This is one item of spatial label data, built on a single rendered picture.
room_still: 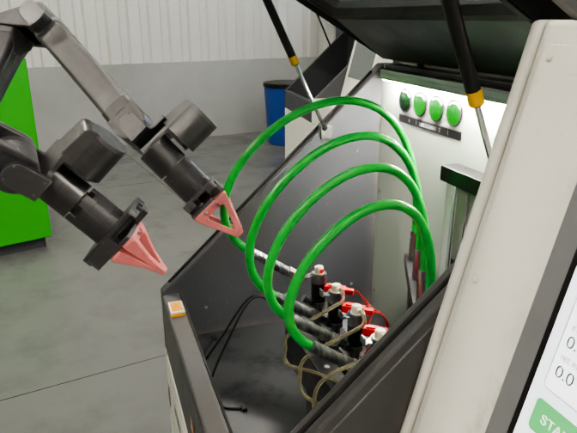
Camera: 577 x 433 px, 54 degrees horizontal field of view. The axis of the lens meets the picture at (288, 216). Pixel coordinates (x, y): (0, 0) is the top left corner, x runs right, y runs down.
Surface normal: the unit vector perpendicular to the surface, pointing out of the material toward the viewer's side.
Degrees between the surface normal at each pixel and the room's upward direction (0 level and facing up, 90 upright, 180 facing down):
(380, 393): 90
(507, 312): 76
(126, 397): 0
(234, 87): 90
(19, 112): 90
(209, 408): 0
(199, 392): 0
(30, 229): 90
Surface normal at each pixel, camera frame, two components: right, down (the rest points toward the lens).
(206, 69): 0.48, 0.29
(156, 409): 0.00, -0.94
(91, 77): -0.27, -0.39
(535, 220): -0.92, -0.12
